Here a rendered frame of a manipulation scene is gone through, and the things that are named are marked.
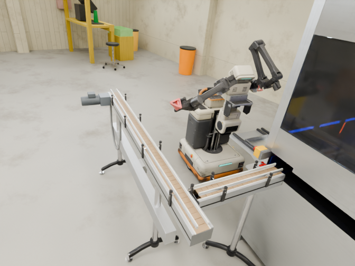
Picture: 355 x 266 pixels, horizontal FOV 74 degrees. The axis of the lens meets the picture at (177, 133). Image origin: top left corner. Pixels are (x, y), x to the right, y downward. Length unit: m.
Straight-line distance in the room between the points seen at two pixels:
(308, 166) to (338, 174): 0.17
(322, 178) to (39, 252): 2.16
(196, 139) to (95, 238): 1.49
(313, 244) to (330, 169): 0.53
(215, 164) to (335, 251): 1.48
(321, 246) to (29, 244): 2.19
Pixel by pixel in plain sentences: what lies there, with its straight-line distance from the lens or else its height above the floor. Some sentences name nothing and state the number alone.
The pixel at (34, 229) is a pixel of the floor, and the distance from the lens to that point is 2.60.
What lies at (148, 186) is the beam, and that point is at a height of 0.55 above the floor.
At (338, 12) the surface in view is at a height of 1.91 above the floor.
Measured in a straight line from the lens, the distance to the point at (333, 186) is 1.61.
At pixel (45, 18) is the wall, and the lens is 8.90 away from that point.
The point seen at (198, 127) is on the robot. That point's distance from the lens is 2.78.
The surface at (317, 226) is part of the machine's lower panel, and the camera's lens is 1.77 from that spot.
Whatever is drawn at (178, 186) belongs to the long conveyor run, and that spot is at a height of 0.93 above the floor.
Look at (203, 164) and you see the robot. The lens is 2.74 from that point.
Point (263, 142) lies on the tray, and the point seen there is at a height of 0.88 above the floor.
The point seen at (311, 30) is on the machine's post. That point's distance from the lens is 1.60.
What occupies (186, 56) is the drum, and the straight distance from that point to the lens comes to 6.64.
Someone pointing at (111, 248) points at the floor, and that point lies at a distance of 2.31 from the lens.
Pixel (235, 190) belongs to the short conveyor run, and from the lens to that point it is 1.51.
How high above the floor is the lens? 1.91
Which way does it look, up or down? 30 degrees down
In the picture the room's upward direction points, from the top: 6 degrees clockwise
